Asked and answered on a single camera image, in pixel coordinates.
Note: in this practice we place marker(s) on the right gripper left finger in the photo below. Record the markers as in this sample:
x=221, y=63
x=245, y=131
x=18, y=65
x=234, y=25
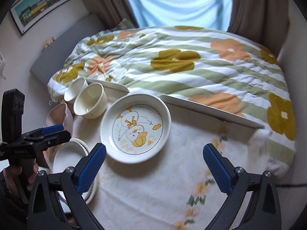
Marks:
x=45, y=211

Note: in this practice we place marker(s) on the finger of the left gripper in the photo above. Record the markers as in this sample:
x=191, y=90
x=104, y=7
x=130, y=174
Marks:
x=50, y=129
x=42, y=141

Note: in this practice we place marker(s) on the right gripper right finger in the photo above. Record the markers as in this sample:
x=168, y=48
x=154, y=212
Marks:
x=263, y=210

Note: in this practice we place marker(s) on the white ribbed ceramic bowl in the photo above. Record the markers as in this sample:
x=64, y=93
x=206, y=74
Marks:
x=75, y=89

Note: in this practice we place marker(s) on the duck pattern ceramic plate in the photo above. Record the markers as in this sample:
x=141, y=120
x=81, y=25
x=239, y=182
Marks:
x=135, y=128

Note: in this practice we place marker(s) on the person's left hand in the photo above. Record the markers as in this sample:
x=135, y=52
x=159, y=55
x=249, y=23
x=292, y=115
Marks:
x=12, y=172

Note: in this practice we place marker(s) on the pink ceramic dish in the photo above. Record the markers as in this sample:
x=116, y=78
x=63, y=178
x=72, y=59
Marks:
x=61, y=114

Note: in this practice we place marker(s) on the cream smooth ceramic bowl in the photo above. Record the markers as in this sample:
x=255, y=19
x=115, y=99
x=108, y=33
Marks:
x=91, y=102

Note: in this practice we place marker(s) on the grey headboard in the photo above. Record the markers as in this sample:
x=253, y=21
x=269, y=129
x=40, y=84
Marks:
x=53, y=57

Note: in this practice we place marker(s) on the cream floral tablecloth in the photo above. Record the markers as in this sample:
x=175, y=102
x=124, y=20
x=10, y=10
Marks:
x=174, y=189

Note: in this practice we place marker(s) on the white rectangular plate right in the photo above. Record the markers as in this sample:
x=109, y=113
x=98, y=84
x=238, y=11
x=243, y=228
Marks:
x=210, y=111

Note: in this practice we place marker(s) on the framed building picture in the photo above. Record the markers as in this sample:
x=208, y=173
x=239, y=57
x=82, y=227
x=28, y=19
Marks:
x=27, y=13

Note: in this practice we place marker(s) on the floral pillow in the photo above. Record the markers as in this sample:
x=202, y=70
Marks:
x=123, y=25

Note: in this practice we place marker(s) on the brown curtain left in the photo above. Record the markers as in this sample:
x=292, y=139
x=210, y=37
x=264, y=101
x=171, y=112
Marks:
x=111, y=12

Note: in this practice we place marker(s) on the brown curtain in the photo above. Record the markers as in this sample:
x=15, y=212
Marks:
x=111, y=12
x=263, y=21

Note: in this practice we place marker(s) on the floral striped blanket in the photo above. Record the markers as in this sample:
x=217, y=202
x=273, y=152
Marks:
x=210, y=67

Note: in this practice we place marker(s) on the light blue sheer curtain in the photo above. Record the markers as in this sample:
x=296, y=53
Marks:
x=213, y=14

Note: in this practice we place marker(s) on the brown curtain right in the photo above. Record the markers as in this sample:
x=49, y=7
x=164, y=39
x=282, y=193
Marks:
x=263, y=21

